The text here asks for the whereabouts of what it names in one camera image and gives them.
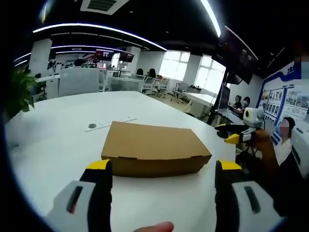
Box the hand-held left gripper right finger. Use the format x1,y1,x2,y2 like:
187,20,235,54
214,159,286,232

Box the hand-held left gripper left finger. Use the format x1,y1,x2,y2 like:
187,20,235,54
47,159,113,232

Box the brown cardboard shoe box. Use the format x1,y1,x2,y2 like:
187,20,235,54
100,120,213,178

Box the person's right hand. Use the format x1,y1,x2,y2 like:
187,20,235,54
253,129,279,167

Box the person's left hand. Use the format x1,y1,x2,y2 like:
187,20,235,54
133,220,175,232

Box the desk computer monitor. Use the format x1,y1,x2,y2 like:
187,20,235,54
218,84,232,111

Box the white office desk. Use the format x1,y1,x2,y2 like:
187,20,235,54
184,92,219,108

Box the hanging black display screens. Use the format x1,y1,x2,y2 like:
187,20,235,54
215,25,259,85

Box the grey office chair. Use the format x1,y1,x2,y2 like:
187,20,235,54
155,78,170,99
170,81,191,104
142,76,155,94

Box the white flat strip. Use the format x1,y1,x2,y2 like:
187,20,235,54
84,117,138,132

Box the curved ceiling light strip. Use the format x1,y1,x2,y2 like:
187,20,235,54
199,0,222,39
32,23,169,52

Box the white office partition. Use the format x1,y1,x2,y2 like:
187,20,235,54
58,67,101,98

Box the green potted plant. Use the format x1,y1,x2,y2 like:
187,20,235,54
4,67,39,123

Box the ceiling air vent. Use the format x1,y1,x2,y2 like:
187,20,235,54
80,0,129,15

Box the blue white wall poster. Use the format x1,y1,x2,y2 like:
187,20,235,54
257,61,309,145

